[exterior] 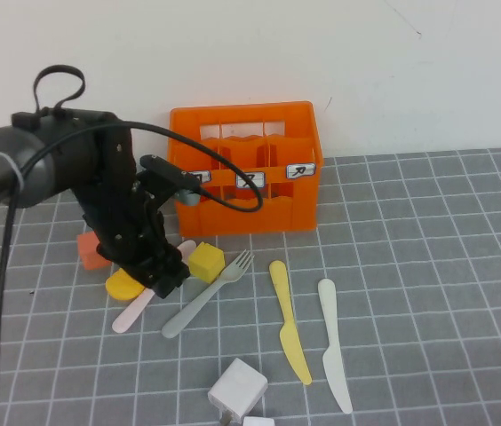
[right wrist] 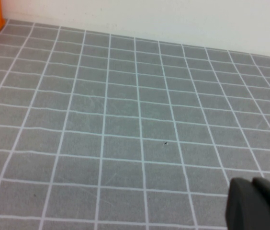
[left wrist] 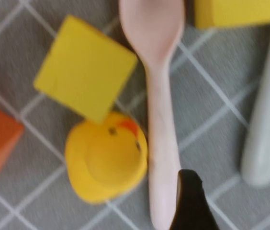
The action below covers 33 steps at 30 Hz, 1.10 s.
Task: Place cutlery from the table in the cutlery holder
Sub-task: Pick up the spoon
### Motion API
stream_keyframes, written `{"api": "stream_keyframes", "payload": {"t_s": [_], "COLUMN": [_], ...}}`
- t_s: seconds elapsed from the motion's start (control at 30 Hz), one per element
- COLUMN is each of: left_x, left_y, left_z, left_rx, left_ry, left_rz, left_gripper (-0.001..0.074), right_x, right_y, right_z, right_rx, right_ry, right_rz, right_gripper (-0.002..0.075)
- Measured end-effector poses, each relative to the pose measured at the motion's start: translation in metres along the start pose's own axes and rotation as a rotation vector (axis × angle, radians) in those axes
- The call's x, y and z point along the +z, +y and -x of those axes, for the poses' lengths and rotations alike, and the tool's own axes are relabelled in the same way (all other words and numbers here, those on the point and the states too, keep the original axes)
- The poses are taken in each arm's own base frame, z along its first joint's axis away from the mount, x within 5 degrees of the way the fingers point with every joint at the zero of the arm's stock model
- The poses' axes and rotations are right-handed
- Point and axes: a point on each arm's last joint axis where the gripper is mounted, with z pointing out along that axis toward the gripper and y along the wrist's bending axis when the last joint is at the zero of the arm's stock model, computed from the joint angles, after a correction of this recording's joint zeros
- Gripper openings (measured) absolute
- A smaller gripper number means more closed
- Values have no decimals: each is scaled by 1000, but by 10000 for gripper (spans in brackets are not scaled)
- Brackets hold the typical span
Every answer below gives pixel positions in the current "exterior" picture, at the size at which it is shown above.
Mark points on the yellow rubber duck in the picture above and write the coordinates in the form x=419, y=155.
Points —
x=121, y=291

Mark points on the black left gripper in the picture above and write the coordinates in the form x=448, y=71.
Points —
x=130, y=226

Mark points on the paper label knife character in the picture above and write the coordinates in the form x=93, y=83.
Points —
x=301, y=171

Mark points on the yellow foam cube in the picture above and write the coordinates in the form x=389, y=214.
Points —
x=205, y=262

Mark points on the orange plastic cutlery holder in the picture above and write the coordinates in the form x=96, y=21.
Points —
x=277, y=213

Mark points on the grey grid table mat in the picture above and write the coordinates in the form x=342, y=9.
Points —
x=410, y=266

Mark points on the yellow plastic knife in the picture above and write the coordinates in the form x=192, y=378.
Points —
x=292, y=341

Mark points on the white plastic knife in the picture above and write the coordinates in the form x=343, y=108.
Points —
x=335, y=364

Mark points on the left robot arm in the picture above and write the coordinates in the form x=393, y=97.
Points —
x=19, y=171

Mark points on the small white block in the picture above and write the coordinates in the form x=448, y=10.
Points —
x=259, y=421

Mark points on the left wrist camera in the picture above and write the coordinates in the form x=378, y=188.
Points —
x=166, y=171

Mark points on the paper label spoon character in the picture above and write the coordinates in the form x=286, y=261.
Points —
x=204, y=176

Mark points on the salmon orange foam cube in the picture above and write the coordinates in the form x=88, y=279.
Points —
x=88, y=258

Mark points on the pale pink plastic spoon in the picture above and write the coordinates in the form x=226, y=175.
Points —
x=128, y=317

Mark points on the white charger adapter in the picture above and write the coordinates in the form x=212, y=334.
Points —
x=237, y=388

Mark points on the paper label fork character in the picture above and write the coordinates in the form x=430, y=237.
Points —
x=245, y=176

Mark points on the grey plastic fork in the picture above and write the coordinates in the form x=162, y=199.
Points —
x=201, y=304

